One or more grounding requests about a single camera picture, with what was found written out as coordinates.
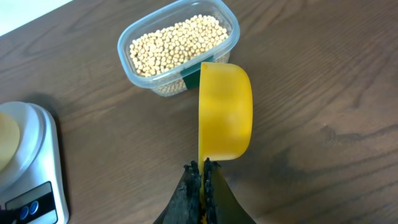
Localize clear plastic container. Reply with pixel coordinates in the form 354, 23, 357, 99
117, 0, 240, 97

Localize green container label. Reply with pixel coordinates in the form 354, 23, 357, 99
180, 56, 215, 90

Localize white digital kitchen scale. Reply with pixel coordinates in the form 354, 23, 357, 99
1, 101, 70, 224

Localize yellow measuring scoop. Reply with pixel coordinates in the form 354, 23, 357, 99
198, 62, 253, 219

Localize pale yellow bowl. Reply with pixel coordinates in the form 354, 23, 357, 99
0, 112, 20, 170

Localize soybeans pile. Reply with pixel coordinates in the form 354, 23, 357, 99
129, 14, 229, 78

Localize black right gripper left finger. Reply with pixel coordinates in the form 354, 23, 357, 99
154, 161, 201, 224

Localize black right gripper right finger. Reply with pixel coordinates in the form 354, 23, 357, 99
203, 158, 256, 224

